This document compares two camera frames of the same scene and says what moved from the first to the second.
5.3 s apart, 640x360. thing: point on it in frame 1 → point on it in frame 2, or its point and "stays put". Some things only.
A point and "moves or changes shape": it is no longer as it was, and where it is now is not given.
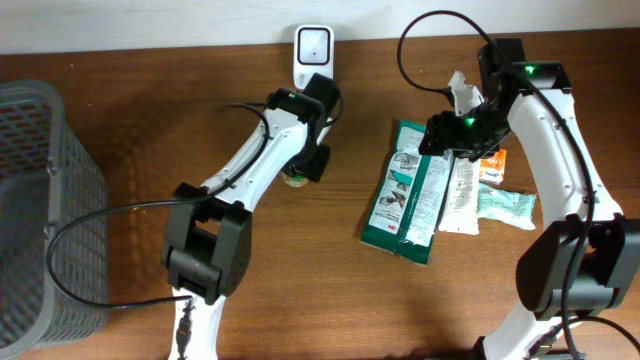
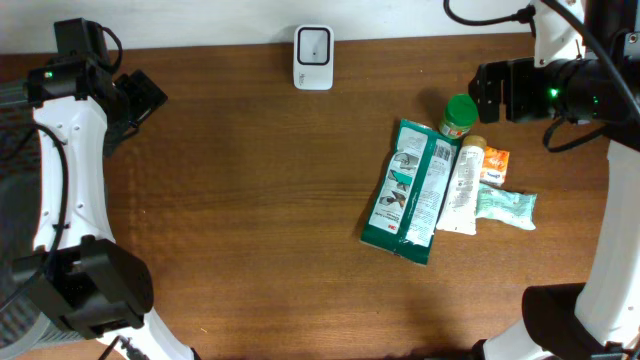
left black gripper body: [314, 160] → [140, 100]
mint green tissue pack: [506, 205] stays put
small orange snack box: [492, 167] stays put
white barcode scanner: [314, 52] stays put
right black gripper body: [471, 131] → [521, 76]
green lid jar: [295, 180] moves or changes shape
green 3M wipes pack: [406, 215] stays put
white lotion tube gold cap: [461, 212] stays put
